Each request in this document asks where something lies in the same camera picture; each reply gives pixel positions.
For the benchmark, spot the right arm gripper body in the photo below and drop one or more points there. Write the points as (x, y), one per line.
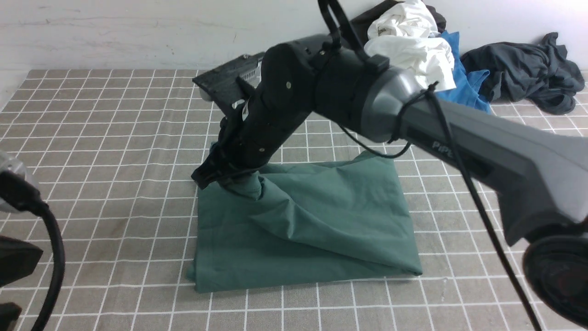
(248, 140)

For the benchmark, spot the green long-sleeved shirt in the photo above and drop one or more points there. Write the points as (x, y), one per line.
(291, 224)

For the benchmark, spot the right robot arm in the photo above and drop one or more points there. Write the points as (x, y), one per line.
(540, 178)

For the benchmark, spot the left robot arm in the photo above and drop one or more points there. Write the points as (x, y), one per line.
(25, 292)

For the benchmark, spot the black garment under white shirt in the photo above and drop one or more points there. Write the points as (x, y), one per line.
(363, 21)

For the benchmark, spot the white shirt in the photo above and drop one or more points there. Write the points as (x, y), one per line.
(408, 35)

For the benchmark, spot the blue shirt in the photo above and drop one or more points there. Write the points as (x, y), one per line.
(468, 83)

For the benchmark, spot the dark grey crumpled shirt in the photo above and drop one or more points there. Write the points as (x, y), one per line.
(540, 73)

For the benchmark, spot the grey checkered tablecloth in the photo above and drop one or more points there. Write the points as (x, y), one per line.
(113, 151)

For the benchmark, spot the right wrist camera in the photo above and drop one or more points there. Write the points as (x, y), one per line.
(230, 83)

